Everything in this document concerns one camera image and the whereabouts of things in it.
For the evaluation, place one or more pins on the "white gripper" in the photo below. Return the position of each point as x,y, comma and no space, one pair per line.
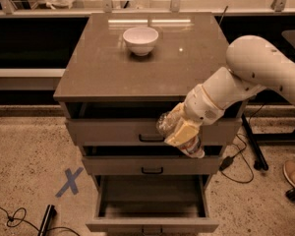
202,107

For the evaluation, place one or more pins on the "clear plastic water bottle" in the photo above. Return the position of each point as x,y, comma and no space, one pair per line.
180,132

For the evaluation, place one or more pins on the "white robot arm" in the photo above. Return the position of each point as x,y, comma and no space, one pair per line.
252,65

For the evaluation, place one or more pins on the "grey drawer cabinet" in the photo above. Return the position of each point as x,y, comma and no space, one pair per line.
105,80

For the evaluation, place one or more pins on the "middle grey drawer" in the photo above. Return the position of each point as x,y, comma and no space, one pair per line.
147,161

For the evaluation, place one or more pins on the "grey drawer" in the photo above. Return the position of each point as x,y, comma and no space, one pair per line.
152,205
142,132
147,161

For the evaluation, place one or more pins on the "top grey drawer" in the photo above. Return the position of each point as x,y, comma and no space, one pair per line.
142,132

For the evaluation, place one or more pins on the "bottom grey drawer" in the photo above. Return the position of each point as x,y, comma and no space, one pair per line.
152,205

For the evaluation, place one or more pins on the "black stand leg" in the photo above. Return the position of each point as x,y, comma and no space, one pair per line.
260,161

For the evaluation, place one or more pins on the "white ceramic bowl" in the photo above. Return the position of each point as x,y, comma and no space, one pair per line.
140,40

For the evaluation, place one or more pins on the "blue tape cross mark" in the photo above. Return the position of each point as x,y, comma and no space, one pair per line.
70,183

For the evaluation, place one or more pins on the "black caster wheel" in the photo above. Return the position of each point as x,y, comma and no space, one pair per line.
290,195

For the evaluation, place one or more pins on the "black device on floor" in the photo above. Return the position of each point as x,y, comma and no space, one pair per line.
50,213

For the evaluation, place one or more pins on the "black power adapter with cable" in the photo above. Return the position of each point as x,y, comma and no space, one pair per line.
229,159

